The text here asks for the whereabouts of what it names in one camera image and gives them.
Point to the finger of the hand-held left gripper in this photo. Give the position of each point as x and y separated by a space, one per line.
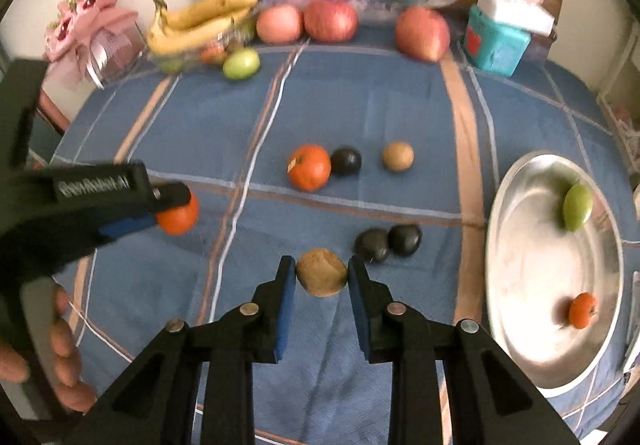
127 226
172 197

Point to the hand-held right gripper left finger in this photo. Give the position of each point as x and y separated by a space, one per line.
282 315

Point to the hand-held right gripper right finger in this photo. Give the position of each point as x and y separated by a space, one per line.
361 315

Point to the small orange persimmon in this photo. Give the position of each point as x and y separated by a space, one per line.
177 217
583 310

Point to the brown kiwi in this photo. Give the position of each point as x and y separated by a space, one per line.
321 272
398 156

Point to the round metal basin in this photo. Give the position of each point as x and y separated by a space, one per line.
540 275

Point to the person's left hand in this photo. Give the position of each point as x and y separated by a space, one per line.
67 355

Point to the dark plum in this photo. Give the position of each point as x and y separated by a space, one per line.
405 239
346 161
372 245

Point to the blue plaid tablecloth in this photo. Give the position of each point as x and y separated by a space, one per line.
210 125

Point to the large orange persimmon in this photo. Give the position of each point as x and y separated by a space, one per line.
310 168

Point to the glass fruit bowl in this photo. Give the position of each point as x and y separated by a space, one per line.
200 57

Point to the green jujube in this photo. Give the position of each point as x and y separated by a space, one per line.
577 206
241 64

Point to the pink flower bouquet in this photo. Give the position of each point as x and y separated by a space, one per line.
85 35

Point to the bunch of yellow bananas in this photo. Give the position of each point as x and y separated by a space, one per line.
200 22

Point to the red apple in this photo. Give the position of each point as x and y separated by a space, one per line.
422 32
331 19
280 23

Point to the teal box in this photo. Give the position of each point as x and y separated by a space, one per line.
495 45

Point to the white box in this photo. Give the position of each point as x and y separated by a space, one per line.
515 7

